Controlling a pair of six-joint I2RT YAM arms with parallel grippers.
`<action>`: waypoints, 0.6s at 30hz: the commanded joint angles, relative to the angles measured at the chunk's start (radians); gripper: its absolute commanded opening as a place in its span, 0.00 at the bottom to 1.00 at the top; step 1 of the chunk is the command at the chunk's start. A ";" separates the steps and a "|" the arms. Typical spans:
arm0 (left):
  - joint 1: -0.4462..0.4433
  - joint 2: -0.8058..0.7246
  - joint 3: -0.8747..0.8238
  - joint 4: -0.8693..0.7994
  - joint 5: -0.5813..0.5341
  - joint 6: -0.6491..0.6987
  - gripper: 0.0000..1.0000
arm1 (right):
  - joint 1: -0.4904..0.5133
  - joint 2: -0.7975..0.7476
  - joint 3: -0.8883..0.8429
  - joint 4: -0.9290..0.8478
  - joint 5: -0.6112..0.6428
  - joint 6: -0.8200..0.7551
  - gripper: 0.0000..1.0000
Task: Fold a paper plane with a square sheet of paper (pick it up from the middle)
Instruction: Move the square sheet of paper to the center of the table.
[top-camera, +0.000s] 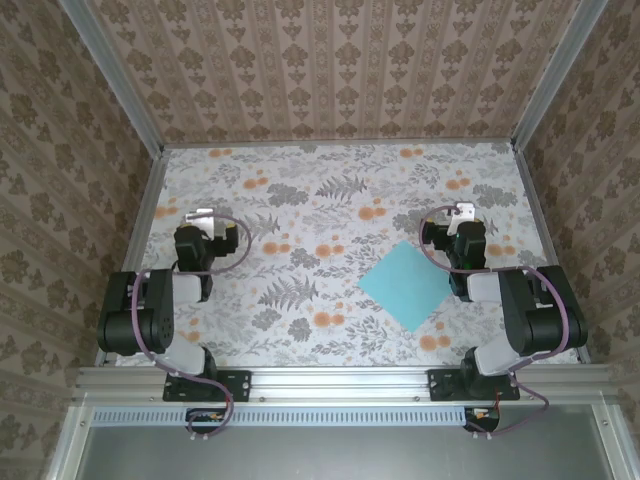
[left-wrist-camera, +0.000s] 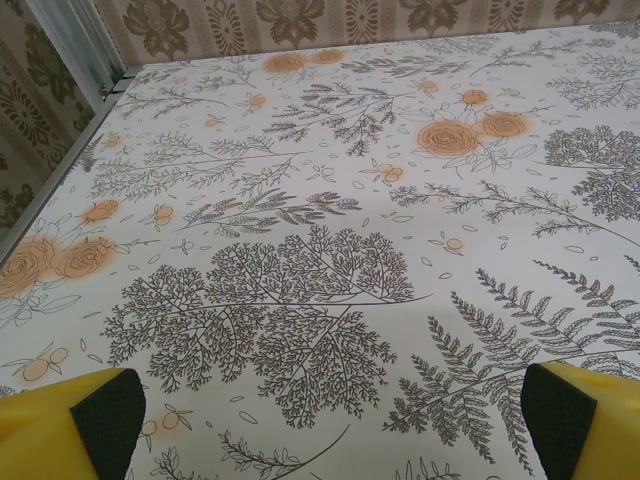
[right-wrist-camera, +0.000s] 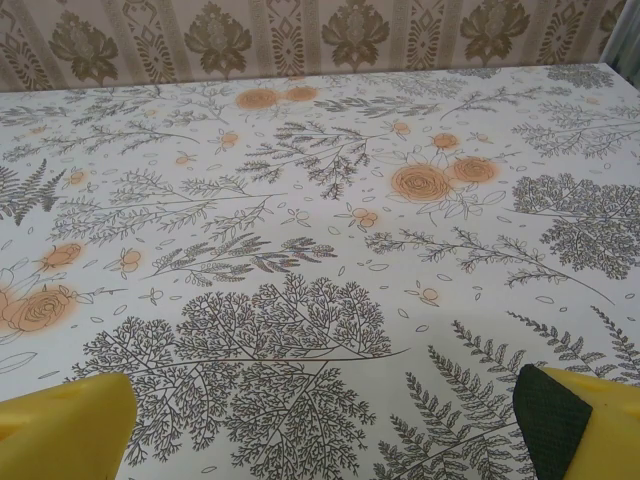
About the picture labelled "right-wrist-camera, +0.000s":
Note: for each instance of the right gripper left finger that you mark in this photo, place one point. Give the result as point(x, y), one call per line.
point(65, 435)

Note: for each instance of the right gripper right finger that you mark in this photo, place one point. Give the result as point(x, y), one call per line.
point(600, 435)

